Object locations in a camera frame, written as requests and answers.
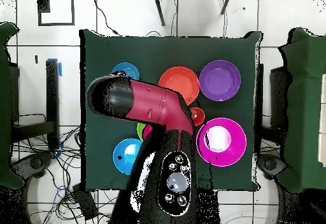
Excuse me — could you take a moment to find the wide purple bowl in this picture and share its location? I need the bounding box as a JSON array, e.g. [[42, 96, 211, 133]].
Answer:
[[199, 59, 242, 102]]

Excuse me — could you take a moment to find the small blue bowl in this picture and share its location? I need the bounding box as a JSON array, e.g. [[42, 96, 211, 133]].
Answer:
[[111, 62, 140, 81]]

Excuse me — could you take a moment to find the large pink bowl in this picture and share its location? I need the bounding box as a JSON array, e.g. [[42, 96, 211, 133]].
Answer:
[[195, 117, 247, 168]]

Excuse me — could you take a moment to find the wide orange bowl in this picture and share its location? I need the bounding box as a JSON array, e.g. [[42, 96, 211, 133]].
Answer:
[[158, 66, 200, 106]]

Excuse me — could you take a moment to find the black floor cable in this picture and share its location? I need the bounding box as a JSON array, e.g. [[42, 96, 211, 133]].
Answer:
[[92, 0, 122, 36]]

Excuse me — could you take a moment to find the small crimson bowl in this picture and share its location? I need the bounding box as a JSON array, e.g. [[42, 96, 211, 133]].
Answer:
[[141, 124, 153, 140]]

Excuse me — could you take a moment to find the medium green bowl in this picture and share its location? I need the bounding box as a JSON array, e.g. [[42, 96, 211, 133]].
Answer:
[[136, 122, 148, 141]]

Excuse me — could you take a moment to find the black floor power strip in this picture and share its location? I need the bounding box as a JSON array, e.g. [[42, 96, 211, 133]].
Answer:
[[71, 183, 99, 221]]

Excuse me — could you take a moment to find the large blue bowl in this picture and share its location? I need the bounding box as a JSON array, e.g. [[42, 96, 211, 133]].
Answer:
[[112, 137, 144, 176]]

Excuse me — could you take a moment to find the dark green tablecloth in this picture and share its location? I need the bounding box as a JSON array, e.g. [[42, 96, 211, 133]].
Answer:
[[79, 29, 262, 192]]

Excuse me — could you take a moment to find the white box stack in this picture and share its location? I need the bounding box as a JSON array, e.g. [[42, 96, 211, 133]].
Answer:
[[317, 73, 326, 168]]

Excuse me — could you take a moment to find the green cloth side table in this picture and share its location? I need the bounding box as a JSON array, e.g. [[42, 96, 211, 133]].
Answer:
[[277, 27, 326, 194], [0, 22, 25, 190]]

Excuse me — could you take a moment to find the black post with blue tape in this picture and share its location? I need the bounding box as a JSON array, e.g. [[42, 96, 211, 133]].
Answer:
[[45, 58, 62, 150]]

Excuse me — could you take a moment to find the black camera tripod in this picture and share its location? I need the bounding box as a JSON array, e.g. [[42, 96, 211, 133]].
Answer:
[[155, 0, 232, 27]]

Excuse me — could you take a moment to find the orange cup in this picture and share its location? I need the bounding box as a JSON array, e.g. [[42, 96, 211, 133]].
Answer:
[[189, 107, 206, 127]]

